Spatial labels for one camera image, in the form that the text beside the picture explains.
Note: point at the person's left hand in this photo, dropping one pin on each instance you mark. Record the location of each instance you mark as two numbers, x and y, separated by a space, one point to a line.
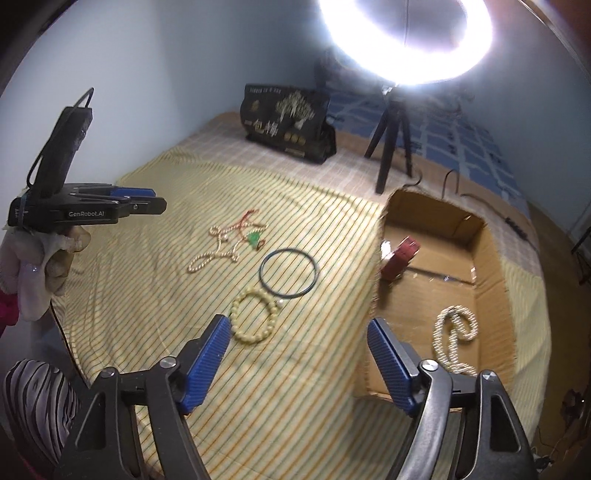
32 272

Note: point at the striped black white clothing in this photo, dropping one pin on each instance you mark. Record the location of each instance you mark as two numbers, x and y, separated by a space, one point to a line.
32 406

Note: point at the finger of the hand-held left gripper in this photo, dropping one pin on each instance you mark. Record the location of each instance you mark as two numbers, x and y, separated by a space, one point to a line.
145 206
134 192

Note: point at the black tripod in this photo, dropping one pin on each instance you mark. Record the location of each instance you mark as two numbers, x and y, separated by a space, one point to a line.
390 138

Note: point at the dark thin bangle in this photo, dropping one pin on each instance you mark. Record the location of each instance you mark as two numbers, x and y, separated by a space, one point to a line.
289 250

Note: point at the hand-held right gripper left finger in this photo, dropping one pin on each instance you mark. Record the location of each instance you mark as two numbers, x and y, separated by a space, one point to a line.
207 364

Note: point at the tan checked bed sheet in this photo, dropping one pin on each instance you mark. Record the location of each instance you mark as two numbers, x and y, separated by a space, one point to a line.
355 166

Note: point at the yellow striped bed sheet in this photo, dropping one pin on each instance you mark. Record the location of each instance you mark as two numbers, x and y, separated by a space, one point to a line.
300 392

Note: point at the black printed bag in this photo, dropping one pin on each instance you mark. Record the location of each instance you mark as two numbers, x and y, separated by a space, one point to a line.
281 124

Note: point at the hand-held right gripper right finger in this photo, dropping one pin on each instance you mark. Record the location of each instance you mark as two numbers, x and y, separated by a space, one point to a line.
392 364

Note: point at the blue patterned blanket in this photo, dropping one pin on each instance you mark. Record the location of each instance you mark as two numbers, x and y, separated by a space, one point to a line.
461 138

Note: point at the cardboard box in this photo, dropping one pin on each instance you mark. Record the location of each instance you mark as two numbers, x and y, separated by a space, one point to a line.
429 286

